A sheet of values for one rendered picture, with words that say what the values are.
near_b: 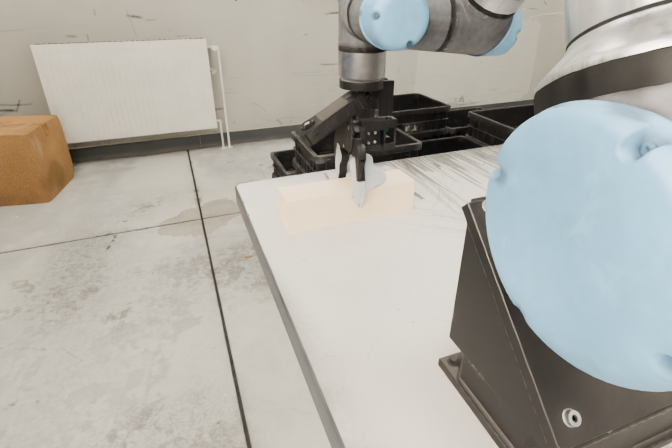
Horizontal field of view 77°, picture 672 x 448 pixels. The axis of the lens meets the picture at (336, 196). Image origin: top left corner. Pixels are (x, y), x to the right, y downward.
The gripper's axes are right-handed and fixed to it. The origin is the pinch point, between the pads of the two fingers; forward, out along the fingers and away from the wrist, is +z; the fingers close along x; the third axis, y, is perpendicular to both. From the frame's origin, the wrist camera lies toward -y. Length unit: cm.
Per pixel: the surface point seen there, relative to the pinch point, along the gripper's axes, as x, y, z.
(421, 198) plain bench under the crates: 0.6, 16.2, 4.3
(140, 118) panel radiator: 245, -49, 45
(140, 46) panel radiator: 245, -40, -1
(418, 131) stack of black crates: 97, 76, 25
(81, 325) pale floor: 76, -70, 74
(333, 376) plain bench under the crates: -32.9, -15.4, 4.3
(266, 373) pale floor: 32, -13, 74
